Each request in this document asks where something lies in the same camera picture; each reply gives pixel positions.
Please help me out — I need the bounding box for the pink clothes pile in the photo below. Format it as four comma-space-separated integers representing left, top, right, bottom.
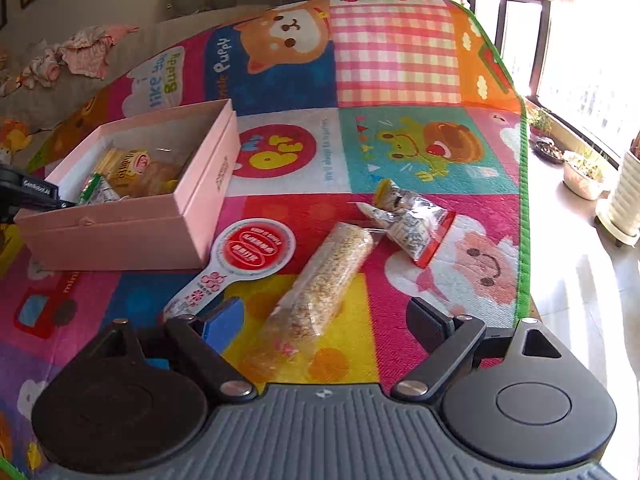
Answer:
20, 24, 140, 88

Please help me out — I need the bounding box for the dark shallow bowl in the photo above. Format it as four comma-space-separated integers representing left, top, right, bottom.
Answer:
532, 140, 568, 165

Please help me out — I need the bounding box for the pink cardboard box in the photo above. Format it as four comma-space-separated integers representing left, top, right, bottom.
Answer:
14, 98, 242, 272

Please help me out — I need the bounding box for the green white snack packet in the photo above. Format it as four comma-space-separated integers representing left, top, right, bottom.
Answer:
75, 172, 123, 206

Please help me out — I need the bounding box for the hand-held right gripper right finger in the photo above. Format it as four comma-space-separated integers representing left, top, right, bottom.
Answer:
390, 296, 566, 403

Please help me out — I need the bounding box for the small clear snack packet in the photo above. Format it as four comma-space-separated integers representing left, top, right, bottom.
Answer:
356, 179, 436, 228

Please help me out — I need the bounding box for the plant in white bowl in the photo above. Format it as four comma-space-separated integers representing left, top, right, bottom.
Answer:
562, 147, 613, 202

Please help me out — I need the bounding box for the clear bread bun packet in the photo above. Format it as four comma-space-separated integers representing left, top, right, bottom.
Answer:
127, 160, 183, 198

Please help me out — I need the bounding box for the red-edged white snack packet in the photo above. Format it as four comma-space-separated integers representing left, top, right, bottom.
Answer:
387, 207, 457, 269

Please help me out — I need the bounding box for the small potted plant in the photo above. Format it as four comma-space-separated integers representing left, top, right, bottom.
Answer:
527, 107, 556, 143

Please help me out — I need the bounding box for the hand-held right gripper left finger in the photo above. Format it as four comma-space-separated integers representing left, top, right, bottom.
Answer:
82, 296, 258, 403

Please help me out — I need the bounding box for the paddle-shaped red label packet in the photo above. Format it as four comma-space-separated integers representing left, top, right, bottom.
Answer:
162, 217, 297, 322

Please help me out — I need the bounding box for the dark window frame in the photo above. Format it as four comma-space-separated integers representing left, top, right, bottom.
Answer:
495, 0, 640, 161

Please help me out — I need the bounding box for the clear grain roll packet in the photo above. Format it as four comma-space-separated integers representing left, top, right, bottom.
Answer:
242, 221, 376, 366

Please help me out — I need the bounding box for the colourful cartoon play mat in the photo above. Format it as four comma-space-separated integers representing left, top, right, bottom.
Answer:
0, 0, 538, 480

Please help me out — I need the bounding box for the yellow snack bar packet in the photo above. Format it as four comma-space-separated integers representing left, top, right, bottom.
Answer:
92, 146, 126, 181

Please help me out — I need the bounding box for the white ribbed plant pot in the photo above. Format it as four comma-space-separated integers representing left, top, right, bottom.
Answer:
595, 130, 640, 247

